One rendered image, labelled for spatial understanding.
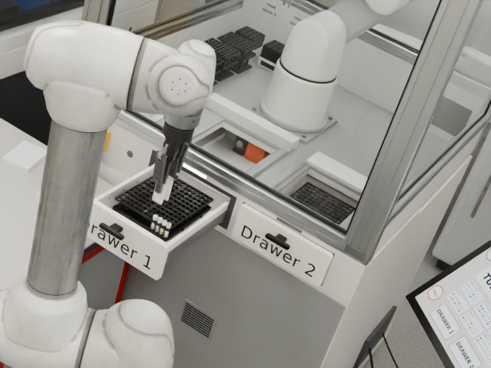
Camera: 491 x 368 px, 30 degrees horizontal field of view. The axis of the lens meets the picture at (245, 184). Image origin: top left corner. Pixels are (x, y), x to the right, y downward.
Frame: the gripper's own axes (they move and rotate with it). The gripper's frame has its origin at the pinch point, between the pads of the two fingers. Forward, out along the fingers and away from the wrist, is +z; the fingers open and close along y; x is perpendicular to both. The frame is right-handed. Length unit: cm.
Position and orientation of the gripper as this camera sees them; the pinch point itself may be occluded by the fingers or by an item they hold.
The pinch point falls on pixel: (162, 189)
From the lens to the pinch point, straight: 235.0
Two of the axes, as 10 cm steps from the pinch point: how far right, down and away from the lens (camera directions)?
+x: -8.3, -4.7, 3.2
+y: 5.0, -3.5, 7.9
